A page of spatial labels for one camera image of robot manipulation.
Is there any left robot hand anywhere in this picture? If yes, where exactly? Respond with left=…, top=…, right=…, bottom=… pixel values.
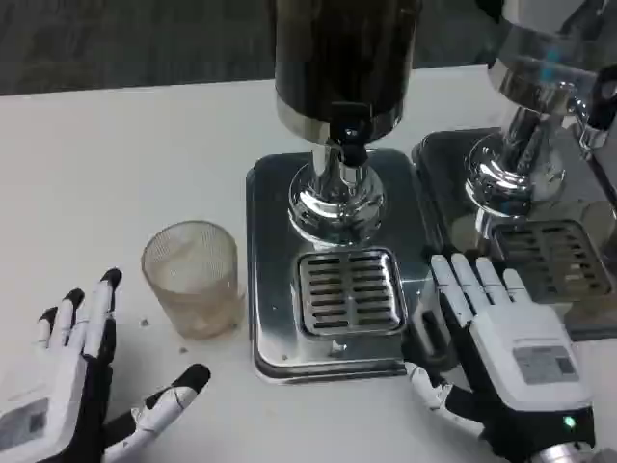
left=0, top=267, right=212, bottom=463

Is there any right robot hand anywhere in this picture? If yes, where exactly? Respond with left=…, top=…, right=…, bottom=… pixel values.
left=401, top=253, right=597, bottom=458

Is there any steel drip grid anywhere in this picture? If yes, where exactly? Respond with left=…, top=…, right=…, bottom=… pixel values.
left=294, top=247, right=409, bottom=338
left=488, top=219, right=614, bottom=304

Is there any clear ribbed glass cup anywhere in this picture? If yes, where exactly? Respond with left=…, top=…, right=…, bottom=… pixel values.
left=140, top=219, right=248, bottom=341

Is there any steel drip tray base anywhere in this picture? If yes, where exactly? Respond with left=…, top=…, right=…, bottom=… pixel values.
left=245, top=149, right=434, bottom=386
left=411, top=126, right=617, bottom=342

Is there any clear tank drink dispenser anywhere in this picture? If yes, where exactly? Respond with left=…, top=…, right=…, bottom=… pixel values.
left=462, top=0, right=617, bottom=219

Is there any black dispenser tap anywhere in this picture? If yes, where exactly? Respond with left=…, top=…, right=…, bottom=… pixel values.
left=328, top=101, right=371, bottom=169

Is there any dark tank drink dispenser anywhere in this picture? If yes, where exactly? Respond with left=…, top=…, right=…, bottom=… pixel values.
left=271, top=0, right=419, bottom=248

